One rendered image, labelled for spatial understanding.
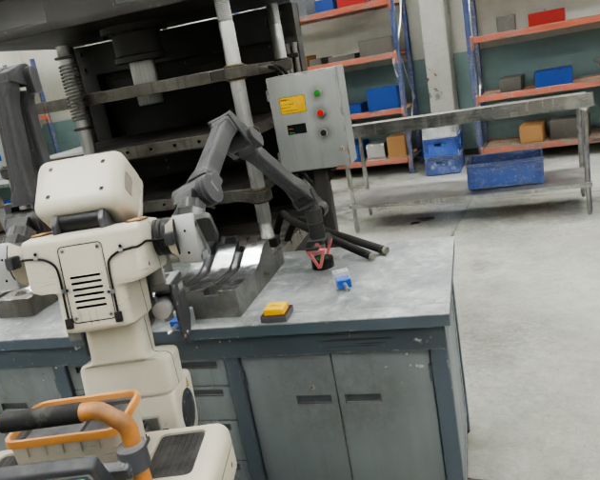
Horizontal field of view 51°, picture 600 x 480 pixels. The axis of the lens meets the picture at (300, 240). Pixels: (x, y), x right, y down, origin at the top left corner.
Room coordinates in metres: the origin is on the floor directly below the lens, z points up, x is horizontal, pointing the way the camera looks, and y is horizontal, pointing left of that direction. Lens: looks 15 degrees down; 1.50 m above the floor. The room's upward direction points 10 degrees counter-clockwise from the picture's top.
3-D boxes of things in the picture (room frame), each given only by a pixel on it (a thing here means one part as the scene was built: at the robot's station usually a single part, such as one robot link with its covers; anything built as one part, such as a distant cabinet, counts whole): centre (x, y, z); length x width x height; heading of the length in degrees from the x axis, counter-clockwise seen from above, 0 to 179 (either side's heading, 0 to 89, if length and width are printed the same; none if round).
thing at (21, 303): (2.29, 1.05, 0.84); 0.20 x 0.15 x 0.07; 163
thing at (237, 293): (2.07, 0.27, 0.87); 0.50 x 0.26 x 0.14; 163
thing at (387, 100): (8.27, -0.74, 1.17); 2.06 x 0.65 x 2.34; 65
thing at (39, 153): (1.71, 0.65, 1.40); 0.11 x 0.06 x 0.43; 84
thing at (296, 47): (3.54, 0.44, 0.90); 1.31 x 0.16 x 1.80; 73
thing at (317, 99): (2.68, -0.14, 0.74); 0.31 x 0.22 x 1.47; 73
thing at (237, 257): (2.06, 0.28, 0.92); 0.35 x 0.16 x 0.09; 163
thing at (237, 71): (3.09, 0.56, 1.45); 1.29 x 0.82 x 0.19; 73
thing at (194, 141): (3.09, 0.56, 1.20); 1.29 x 0.83 x 0.19; 73
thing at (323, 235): (2.13, -0.06, 0.93); 0.10 x 0.07 x 0.07; 162
